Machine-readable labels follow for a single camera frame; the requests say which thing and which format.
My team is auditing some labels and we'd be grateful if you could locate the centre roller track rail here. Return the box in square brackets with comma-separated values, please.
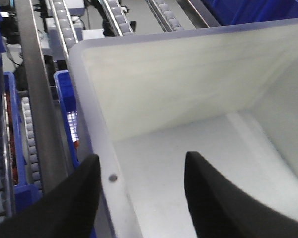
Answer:
[49, 0, 79, 61]

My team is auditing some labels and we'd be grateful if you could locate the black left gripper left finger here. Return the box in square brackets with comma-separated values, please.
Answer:
[0, 154, 101, 238]

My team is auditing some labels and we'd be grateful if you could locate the white plastic tote bin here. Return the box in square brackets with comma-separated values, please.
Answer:
[69, 18, 298, 238]

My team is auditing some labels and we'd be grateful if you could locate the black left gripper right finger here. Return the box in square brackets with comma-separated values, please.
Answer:
[184, 151, 298, 238]

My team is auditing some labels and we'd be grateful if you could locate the blue bin left shelf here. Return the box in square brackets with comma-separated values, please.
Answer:
[4, 72, 42, 213]

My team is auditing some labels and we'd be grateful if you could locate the left roller track rail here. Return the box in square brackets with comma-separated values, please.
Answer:
[21, 97, 43, 196]

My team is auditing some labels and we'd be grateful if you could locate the blue bin shelf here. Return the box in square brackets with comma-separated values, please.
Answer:
[54, 70, 79, 168]
[4, 72, 42, 213]

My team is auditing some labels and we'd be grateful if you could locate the blue bin lower shelf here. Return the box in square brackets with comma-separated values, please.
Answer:
[54, 70, 79, 168]

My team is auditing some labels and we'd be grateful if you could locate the roller track rail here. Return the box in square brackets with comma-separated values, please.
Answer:
[49, 0, 79, 61]
[21, 97, 43, 196]

